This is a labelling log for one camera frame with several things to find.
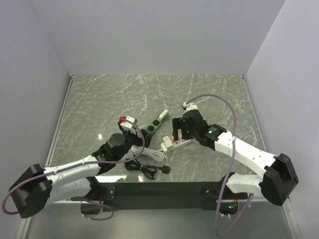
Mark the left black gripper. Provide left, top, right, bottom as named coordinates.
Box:
left=115, top=121, right=153, bottom=161

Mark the pink square adapter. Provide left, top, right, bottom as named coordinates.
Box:
left=171, top=129, right=182, bottom=142

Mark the white USB power strip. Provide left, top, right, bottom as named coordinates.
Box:
left=160, top=136, right=191, bottom=153

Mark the white square charger plug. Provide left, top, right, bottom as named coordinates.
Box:
left=158, top=110, right=168, bottom=121

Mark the green power strip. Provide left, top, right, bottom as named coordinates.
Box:
left=146, top=113, right=169, bottom=136

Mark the white cable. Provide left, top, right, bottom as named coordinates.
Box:
left=131, top=145, right=166, bottom=161

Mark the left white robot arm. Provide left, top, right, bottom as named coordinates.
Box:
left=5, top=122, right=152, bottom=219

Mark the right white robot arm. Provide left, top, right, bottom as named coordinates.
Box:
left=172, top=110, right=299, bottom=206

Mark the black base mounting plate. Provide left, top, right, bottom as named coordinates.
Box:
left=70, top=181, right=246, bottom=216

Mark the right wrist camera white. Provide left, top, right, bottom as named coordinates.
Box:
left=182, top=102, right=198, bottom=112

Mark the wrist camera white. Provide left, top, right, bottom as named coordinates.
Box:
left=119, top=116, right=138, bottom=133
left=182, top=102, right=198, bottom=112

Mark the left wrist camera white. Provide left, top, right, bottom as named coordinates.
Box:
left=119, top=116, right=138, bottom=133

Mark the black power cord with plug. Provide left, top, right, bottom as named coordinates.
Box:
left=124, top=159, right=171, bottom=180

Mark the aluminium frame rail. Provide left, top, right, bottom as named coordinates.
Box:
left=27, top=181, right=291, bottom=207

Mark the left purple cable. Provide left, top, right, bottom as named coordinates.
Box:
left=1, top=119, right=146, bottom=221

